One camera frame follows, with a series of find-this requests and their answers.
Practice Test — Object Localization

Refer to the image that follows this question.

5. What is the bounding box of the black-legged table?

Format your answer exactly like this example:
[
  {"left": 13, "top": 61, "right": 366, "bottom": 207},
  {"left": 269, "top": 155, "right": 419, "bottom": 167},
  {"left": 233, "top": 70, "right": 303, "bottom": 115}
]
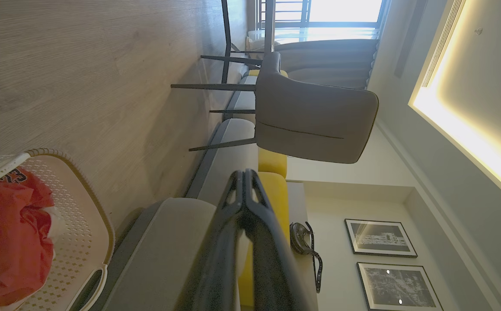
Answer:
[{"left": 221, "top": 0, "right": 277, "bottom": 84}]

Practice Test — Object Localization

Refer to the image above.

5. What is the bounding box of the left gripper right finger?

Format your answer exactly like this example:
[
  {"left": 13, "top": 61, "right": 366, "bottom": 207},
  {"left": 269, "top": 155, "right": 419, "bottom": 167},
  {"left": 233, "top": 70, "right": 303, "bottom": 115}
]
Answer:
[{"left": 245, "top": 169, "right": 314, "bottom": 311}]

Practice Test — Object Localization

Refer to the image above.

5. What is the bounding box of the white perforated laundry basket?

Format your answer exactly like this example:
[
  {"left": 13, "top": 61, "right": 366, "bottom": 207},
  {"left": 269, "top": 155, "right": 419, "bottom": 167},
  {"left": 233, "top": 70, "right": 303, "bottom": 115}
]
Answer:
[{"left": 0, "top": 148, "right": 115, "bottom": 311}]

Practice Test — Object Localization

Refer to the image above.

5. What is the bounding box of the black strap headset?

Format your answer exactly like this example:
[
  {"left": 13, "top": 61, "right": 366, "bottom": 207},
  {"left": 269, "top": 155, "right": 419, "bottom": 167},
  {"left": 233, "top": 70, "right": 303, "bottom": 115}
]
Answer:
[{"left": 289, "top": 221, "right": 323, "bottom": 294}]

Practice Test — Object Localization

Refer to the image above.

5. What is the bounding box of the white garment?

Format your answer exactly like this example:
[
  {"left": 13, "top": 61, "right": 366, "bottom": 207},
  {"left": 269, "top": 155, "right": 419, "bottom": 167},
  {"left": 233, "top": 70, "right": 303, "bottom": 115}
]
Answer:
[{"left": 44, "top": 206, "right": 64, "bottom": 236}]

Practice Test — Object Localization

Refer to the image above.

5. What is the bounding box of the yellow cushion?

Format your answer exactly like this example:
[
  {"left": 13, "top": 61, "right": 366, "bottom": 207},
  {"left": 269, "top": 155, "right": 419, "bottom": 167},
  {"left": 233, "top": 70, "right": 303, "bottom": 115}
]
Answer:
[
  {"left": 248, "top": 69, "right": 289, "bottom": 79},
  {"left": 258, "top": 148, "right": 288, "bottom": 179},
  {"left": 237, "top": 171, "right": 291, "bottom": 310}
]

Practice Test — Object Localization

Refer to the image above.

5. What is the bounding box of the red jersey garment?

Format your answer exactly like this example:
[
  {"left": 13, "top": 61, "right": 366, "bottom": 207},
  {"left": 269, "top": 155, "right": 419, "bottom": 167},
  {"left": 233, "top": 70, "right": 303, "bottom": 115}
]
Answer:
[{"left": 0, "top": 168, "right": 56, "bottom": 311}]

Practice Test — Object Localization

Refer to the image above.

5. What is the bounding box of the black framed picture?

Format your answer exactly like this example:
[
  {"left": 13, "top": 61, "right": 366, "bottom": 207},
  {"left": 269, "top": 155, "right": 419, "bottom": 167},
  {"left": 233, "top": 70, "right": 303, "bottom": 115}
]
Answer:
[
  {"left": 356, "top": 262, "right": 444, "bottom": 311},
  {"left": 344, "top": 218, "right": 418, "bottom": 259}
]

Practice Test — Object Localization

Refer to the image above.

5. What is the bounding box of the grey fabric sofa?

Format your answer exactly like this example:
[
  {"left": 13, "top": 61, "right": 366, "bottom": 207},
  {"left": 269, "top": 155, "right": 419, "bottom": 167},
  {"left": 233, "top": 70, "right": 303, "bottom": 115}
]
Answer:
[{"left": 71, "top": 69, "right": 319, "bottom": 311}]

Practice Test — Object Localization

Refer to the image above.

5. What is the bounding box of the window with railing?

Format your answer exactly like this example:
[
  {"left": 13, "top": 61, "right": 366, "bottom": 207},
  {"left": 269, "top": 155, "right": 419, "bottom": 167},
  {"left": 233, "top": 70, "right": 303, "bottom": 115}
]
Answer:
[{"left": 257, "top": 0, "right": 390, "bottom": 30}]

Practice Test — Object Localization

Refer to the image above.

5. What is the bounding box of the grey curtain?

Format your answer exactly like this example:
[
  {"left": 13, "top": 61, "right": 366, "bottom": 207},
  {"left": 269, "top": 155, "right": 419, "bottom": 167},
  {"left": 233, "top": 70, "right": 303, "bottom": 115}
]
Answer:
[{"left": 275, "top": 38, "right": 379, "bottom": 90}]

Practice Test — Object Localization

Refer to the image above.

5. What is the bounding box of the ceiling air vent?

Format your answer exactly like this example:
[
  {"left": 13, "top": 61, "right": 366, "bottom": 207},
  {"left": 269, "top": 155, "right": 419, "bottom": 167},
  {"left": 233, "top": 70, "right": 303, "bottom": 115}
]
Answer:
[{"left": 421, "top": 0, "right": 467, "bottom": 89}]

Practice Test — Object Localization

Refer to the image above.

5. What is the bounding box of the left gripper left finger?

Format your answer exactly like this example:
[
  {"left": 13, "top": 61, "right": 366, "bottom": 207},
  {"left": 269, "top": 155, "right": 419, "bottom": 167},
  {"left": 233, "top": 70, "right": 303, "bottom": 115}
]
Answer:
[{"left": 185, "top": 170, "right": 246, "bottom": 311}]

